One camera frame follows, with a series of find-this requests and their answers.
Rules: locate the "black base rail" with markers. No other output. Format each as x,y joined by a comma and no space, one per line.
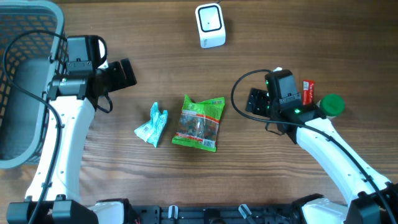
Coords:
266,214

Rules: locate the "teal snack packet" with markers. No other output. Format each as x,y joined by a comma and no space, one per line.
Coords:
151,131

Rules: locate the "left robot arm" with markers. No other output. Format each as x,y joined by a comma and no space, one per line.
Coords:
70,106

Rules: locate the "red stick sachet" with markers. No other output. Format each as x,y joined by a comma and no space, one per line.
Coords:
308,91

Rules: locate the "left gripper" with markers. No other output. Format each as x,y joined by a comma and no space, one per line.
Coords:
120,82

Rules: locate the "green lid spice jar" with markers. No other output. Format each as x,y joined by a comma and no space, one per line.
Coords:
332,105

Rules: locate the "green snack bag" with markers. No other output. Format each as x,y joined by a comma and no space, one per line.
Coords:
199,123

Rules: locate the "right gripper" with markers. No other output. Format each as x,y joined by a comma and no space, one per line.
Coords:
256,99

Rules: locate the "white barcode scanner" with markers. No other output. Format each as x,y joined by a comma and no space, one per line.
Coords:
210,23

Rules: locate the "grey plastic mesh basket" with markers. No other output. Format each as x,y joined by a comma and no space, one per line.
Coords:
31,54

